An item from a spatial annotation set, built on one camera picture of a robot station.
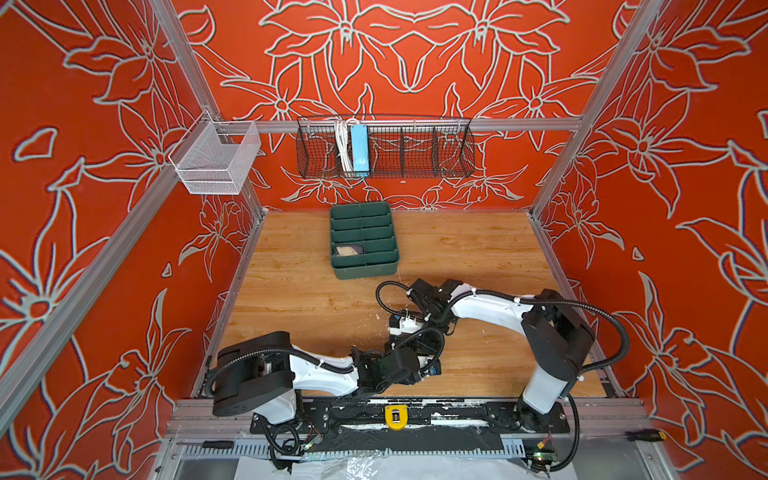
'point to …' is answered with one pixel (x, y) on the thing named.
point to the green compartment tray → (363, 242)
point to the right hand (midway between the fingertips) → (412, 357)
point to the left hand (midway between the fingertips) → (413, 345)
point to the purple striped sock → (350, 250)
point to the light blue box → (360, 150)
